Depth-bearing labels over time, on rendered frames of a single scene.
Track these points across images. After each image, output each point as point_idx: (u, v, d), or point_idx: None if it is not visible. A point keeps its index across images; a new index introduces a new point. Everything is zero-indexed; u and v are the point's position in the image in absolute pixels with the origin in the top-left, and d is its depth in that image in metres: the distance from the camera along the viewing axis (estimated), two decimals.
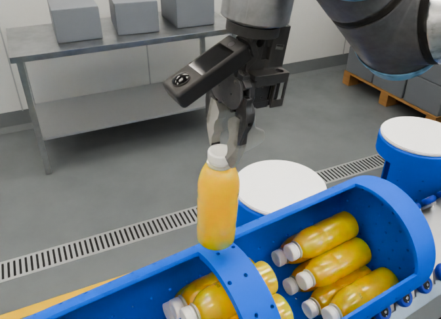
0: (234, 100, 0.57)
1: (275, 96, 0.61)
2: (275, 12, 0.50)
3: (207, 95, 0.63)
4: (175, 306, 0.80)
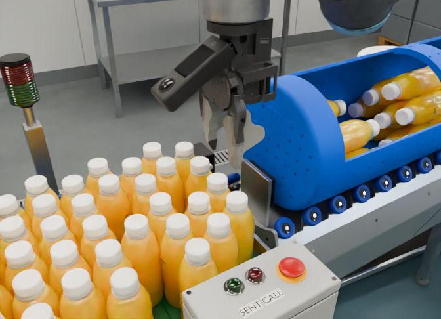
0: (224, 98, 0.57)
1: (267, 90, 0.60)
2: (249, 6, 0.50)
3: (200, 94, 0.63)
4: (373, 92, 1.07)
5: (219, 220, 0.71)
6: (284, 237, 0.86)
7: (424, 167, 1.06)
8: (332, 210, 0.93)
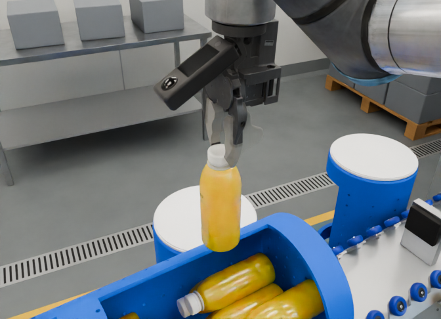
0: (226, 99, 0.57)
1: (270, 92, 0.60)
2: (255, 8, 0.50)
3: (203, 96, 0.63)
4: None
5: (221, 150, 0.64)
6: None
7: None
8: None
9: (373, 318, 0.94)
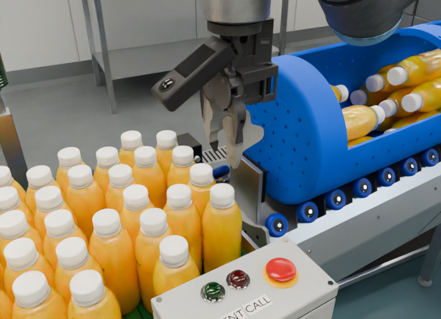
0: (224, 99, 0.57)
1: (268, 90, 0.60)
2: (250, 6, 0.50)
3: (201, 96, 0.63)
4: (377, 77, 0.98)
5: None
6: (276, 235, 0.78)
7: (430, 159, 0.98)
8: (328, 202, 0.84)
9: None
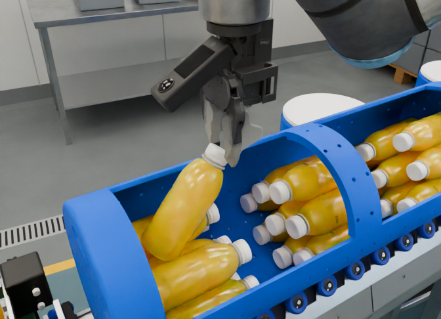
0: (223, 99, 0.57)
1: (267, 90, 0.60)
2: (249, 7, 0.50)
3: (201, 96, 0.63)
4: (261, 188, 0.81)
5: (400, 143, 0.90)
6: None
7: (325, 288, 0.80)
8: None
9: None
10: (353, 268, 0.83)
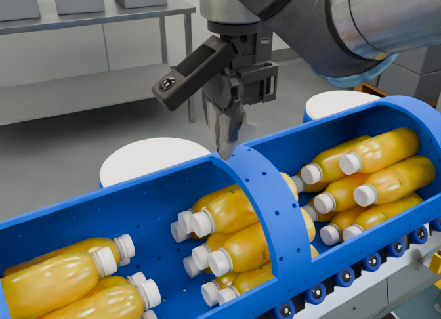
0: (224, 98, 0.57)
1: (268, 90, 0.60)
2: None
3: (203, 101, 0.63)
4: (186, 217, 0.73)
5: (346, 165, 0.82)
6: None
7: None
8: None
9: (341, 281, 0.81)
10: None
